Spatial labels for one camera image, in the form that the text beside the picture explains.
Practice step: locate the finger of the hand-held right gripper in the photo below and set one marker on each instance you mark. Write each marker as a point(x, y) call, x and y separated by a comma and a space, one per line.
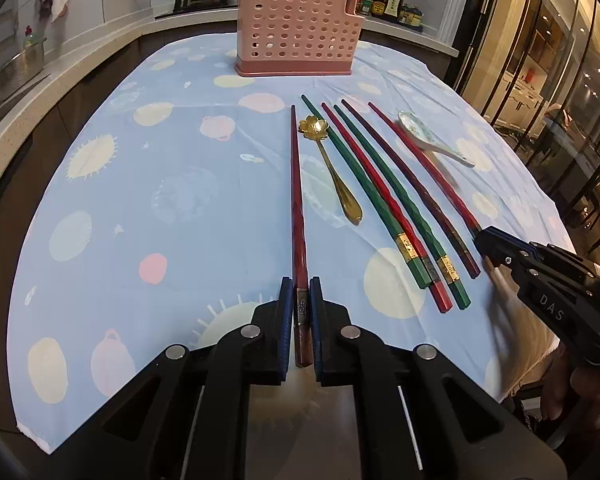
point(500, 250)

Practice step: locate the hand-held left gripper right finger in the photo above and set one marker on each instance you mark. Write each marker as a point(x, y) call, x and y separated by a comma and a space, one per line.
point(315, 332)

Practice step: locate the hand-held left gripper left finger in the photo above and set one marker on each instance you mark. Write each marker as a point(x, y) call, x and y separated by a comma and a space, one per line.
point(285, 332)

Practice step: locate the dark brown chopstick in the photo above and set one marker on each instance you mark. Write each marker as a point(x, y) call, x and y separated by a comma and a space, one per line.
point(465, 255)

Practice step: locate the green chopstick gold band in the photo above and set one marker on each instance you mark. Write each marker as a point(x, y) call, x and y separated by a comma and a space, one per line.
point(457, 292)
point(416, 269)

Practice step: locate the red chopstick grey band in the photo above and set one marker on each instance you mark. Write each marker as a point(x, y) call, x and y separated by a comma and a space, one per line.
point(440, 295)

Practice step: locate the reddish brown carved chopstick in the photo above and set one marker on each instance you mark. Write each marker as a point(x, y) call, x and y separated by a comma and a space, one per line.
point(297, 200)

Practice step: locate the gold flower spoon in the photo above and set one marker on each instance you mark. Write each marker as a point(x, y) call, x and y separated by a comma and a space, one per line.
point(342, 190)

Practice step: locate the white ceramic soup spoon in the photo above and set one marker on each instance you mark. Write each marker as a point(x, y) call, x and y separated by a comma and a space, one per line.
point(412, 127)

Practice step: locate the pink perforated utensil holder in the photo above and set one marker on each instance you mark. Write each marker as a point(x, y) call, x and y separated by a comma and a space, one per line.
point(295, 25)

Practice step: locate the person's right hand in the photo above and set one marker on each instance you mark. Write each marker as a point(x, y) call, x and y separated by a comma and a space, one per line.
point(595, 395)

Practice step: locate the small dark seasoning jars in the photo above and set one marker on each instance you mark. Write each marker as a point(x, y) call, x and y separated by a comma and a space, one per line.
point(413, 16)

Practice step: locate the dark soy sauce bottle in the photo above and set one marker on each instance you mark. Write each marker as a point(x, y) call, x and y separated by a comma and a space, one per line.
point(395, 5)

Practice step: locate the black gas stove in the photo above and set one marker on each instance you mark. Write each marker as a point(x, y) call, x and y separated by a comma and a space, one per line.
point(202, 2)

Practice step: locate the stone kitchen countertop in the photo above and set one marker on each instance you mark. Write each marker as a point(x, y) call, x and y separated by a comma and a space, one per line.
point(10, 127)

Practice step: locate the stainless steel pot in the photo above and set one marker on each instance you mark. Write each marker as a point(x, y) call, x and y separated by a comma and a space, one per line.
point(17, 70)

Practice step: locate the green dish soap bottle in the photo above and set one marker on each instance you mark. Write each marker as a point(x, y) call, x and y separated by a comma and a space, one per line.
point(30, 35)

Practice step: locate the glass sliding door black frame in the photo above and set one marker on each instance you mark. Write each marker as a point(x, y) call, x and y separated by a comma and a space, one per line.
point(545, 60)

